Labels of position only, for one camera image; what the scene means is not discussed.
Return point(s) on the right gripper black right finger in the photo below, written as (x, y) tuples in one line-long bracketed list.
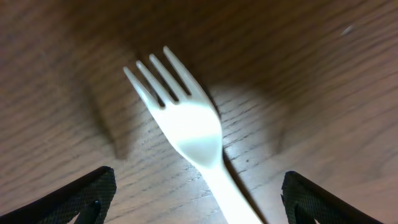
[(307, 202)]

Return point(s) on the white plastic fork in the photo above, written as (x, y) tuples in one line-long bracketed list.
[(193, 128)]

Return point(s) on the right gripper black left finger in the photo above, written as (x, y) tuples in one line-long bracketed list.
[(85, 200)]

